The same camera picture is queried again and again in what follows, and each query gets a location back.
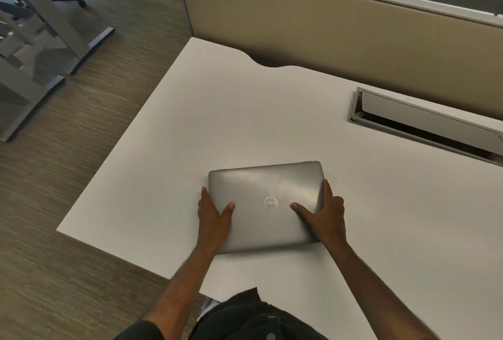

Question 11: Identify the grey laptop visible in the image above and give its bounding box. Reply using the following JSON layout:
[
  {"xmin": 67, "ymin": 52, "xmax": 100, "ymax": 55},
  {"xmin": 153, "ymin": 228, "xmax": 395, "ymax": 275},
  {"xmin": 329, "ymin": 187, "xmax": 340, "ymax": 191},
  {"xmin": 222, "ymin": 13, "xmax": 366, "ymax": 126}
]
[{"xmin": 208, "ymin": 161, "xmax": 326, "ymax": 255}]

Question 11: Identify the white desk support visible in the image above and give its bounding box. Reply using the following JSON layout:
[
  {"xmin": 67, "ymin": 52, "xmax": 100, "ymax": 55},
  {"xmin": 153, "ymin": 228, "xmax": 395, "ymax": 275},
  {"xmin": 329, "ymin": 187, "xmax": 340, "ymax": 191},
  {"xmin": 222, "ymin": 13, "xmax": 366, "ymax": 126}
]
[{"xmin": 198, "ymin": 294, "xmax": 221, "ymax": 321}]

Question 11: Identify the beige office partition panel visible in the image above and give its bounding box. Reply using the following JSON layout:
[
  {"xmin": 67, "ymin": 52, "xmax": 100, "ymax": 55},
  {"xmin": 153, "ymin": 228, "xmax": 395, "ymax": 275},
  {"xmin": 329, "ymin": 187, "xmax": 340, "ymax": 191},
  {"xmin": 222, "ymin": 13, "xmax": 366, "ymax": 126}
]
[{"xmin": 172, "ymin": 0, "xmax": 503, "ymax": 121}]

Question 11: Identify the person's right hand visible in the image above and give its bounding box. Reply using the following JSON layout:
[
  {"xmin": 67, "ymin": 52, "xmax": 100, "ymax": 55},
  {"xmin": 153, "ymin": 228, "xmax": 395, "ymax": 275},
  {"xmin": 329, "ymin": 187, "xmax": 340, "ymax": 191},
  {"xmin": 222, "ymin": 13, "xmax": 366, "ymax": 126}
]
[{"xmin": 289, "ymin": 179, "xmax": 348, "ymax": 249}]

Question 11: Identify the person's left forearm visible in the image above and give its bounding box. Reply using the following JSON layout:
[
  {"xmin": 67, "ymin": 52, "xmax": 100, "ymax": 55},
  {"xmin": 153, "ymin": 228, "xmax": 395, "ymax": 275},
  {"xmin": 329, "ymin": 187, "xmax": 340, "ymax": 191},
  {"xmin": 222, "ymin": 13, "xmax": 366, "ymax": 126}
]
[{"xmin": 139, "ymin": 245, "xmax": 219, "ymax": 340}]

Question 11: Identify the person's black shirt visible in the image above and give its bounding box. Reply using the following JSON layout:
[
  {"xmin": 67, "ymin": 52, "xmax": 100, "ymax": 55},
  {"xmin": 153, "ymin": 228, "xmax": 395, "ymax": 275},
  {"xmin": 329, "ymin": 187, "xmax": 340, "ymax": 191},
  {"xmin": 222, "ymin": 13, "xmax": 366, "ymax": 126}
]
[{"xmin": 114, "ymin": 287, "xmax": 329, "ymax": 340}]

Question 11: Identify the person's right forearm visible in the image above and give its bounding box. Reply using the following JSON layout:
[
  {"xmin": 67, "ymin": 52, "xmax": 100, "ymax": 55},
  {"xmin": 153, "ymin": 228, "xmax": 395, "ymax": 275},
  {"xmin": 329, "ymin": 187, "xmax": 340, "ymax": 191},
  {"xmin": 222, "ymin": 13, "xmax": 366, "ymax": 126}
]
[{"xmin": 325, "ymin": 241, "xmax": 442, "ymax": 340}]

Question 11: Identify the person's left hand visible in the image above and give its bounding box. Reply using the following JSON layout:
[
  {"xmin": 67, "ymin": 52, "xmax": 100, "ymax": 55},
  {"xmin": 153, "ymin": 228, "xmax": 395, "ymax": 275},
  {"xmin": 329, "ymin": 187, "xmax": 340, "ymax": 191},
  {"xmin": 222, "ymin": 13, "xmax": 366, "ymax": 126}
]
[{"xmin": 196, "ymin": 187, "xmax": 236, "ymax": 255}]

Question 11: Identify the grey metal desk leg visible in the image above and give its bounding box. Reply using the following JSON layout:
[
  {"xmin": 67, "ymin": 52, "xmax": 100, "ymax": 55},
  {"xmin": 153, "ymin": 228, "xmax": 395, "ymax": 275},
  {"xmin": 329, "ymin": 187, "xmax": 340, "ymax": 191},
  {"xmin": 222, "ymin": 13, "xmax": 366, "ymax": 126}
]
[
  {"xmin": 0, "ymin": 10, "xmax": 66, "ymax": 143},
  {"xmin": 10, "ymin": 0, "xmax": 115, "ymax": 76}
]

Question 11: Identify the grey desk cable tray flap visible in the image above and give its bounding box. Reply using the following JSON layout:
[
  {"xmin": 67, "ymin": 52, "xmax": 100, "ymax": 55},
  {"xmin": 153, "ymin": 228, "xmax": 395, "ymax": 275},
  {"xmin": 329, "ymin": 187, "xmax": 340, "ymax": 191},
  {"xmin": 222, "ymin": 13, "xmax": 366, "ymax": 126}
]
[{"xmin": 347, "ymin": 86, "xmax": 503, "ymax": 167}]

